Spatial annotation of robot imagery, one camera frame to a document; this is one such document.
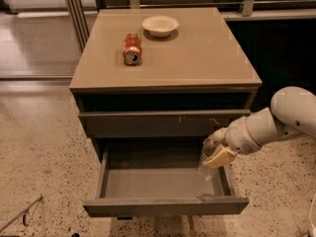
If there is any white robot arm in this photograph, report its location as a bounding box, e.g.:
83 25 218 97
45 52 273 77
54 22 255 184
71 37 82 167
201 87 316 169

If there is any white bowl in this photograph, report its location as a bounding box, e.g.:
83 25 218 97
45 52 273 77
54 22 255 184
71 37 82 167
142 16 179 38

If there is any clear plastic water bottle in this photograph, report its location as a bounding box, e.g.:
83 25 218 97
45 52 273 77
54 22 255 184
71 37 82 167
197 135 221 181

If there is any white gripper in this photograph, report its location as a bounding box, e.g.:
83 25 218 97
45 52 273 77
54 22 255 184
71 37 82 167
201 116 265 170

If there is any orange soda can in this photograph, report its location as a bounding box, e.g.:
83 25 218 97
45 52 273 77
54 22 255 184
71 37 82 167
122 33 142 65

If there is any metal rod on floor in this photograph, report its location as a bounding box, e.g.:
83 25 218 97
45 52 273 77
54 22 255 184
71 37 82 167
0 195 42 232

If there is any grey window frame post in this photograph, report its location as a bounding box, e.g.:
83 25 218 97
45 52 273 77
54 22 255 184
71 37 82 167
65 0 89 51

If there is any white cable at right edge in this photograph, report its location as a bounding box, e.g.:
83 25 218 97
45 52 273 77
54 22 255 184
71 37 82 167
307 192 316 237

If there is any grey drawer cabinet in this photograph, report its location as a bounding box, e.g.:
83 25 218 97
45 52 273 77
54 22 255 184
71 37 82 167
68 7 264 222

